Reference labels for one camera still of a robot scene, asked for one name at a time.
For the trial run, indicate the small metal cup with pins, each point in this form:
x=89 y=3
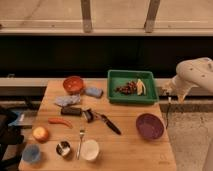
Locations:
x=63 y=148

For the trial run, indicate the black handled peeler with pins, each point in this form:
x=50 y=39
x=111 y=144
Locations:
x=91 y=116

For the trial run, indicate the purple bowl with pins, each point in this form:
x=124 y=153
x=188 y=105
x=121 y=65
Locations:
x=149 y=126

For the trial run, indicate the black rectangular block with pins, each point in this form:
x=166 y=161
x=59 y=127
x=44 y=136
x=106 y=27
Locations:
x=71 y=111

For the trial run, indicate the silver fork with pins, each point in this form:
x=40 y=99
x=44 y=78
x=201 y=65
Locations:
x=81 y=135

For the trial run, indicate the blue plastic cup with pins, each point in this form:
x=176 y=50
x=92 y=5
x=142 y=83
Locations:
x=31 y=154

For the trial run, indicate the green plastic tray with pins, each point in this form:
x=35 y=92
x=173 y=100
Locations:
x=118 y=78

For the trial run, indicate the crumpled grey cloth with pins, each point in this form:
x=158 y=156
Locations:
x=67 y=100

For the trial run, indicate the blue sponge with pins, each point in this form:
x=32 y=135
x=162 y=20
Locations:
x=94 y=92

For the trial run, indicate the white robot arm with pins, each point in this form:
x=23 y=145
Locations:
x=190 y=123

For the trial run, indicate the red yellow apple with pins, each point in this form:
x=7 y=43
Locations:
x=41 y=134

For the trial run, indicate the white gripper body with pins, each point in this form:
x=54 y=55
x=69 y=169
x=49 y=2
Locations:
x=178 y=86

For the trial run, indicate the white cup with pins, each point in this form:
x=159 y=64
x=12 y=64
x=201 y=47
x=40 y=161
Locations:
x=90 y=150

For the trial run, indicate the red bowl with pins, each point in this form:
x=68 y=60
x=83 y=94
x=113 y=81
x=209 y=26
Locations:
x=73 y=84

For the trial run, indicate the black chair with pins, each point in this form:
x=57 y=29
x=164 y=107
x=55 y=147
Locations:
x=9 y=135

